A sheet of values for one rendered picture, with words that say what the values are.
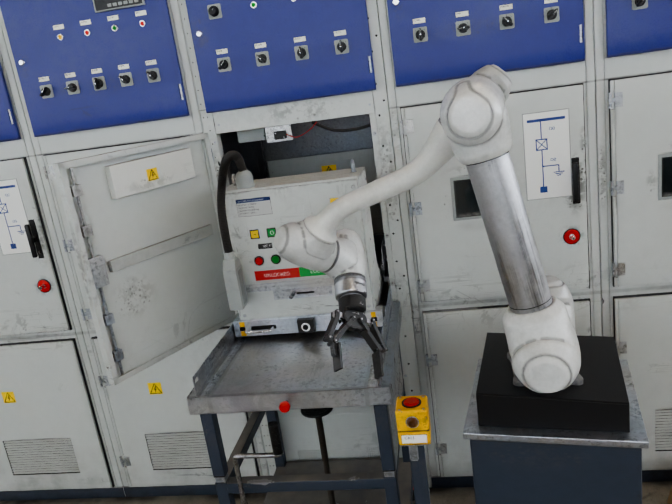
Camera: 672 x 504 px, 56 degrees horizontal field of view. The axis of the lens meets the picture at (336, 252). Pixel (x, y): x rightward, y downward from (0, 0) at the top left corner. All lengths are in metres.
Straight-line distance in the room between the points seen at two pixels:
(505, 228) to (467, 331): 1.06
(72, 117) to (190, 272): 0.74
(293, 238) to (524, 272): 0.58
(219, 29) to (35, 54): 0.71
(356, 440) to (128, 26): 1.84
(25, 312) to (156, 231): 0.88
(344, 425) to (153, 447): 0.87
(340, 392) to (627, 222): 1.20
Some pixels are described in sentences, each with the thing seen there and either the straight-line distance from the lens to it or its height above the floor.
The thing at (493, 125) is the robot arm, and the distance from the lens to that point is 1.38.
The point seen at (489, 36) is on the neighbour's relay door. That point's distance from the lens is 2.29.
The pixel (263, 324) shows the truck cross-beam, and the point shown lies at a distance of 2.27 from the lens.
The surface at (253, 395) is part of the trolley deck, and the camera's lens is 1.93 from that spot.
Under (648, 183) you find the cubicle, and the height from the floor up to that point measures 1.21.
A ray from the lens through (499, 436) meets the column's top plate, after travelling 1.79.
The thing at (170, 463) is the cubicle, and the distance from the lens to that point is 3.04.
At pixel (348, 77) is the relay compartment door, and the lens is 2.29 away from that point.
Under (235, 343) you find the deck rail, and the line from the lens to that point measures 2.31.
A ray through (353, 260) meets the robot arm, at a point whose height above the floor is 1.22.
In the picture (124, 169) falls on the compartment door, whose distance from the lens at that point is 2.20.
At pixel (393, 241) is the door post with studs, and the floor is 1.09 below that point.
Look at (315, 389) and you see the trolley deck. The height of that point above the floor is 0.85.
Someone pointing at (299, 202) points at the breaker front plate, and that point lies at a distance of 2.12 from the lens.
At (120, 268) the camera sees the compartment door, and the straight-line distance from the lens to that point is 2.21.
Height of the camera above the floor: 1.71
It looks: 15 degrees down
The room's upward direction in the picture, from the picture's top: 8 degrees counter-clockwise
